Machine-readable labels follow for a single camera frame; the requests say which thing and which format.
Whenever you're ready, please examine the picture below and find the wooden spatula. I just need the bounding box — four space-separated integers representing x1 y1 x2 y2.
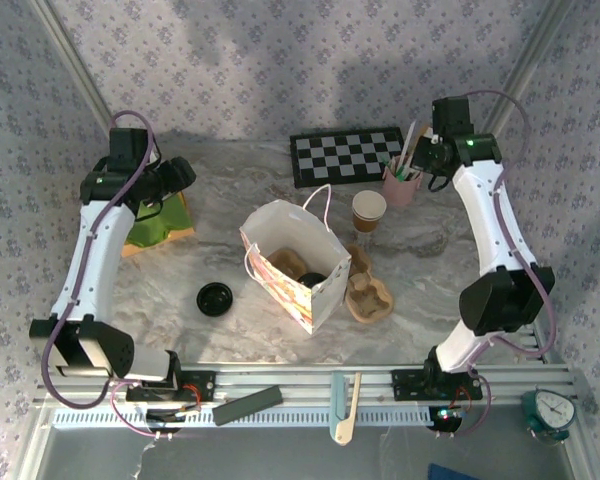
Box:
329 372 364 446

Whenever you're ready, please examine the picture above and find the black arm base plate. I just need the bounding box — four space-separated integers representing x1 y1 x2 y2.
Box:
124 368 217 404
390 368 483 402

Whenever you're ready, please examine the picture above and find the brown pulp cup carrier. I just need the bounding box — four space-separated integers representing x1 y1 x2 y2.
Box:
265 247 307 277
344 243 395 324

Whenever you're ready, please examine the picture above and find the green white stirrer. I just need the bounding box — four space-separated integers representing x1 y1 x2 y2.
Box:
379 152 421 181

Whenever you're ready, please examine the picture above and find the white slotted cable duct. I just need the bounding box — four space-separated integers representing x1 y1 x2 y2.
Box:
52 403 431 430

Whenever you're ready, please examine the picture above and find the dark blue cloth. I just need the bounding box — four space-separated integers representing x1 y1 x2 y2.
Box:
427 462 477 480

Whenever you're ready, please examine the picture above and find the teal alarm clock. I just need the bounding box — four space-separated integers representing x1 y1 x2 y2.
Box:
521 388 577 446

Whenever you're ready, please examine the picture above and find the black flat bar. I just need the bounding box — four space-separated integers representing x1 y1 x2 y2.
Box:
212 383 285 427

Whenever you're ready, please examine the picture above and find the brown paper coffee cup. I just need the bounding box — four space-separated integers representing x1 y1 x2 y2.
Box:
353 208 384 234
351 189 388 219

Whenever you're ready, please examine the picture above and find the white wrapped straw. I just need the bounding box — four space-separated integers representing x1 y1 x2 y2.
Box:
399 121 419 166

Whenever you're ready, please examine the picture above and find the pink holder cup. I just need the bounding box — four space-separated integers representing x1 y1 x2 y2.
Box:
382 162 424 207

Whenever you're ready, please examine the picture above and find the black plastic cup lid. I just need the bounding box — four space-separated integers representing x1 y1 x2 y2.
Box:
295 272 329 290
196 281 234 318

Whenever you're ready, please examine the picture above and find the aluminium frame post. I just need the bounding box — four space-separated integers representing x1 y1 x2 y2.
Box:
29 0 132 157
474 0 579 151

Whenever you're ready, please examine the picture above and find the pale blue bracket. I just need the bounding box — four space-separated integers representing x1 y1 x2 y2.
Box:
331 372 352 426

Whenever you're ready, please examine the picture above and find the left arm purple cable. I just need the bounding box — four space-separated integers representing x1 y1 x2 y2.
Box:
40 110 156 441

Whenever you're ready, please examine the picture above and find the black controller board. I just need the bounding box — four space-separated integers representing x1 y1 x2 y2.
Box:
428 405 465 434
145 407 202 435

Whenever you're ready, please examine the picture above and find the black grey chessboard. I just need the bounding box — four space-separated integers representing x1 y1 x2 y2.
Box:
288 125 406 189

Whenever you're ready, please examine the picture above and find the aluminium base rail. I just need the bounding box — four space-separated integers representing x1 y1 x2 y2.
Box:
33 363 584 404

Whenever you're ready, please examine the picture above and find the animal print paper gift bag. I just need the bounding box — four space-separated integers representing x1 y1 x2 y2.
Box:
238 183 354 335

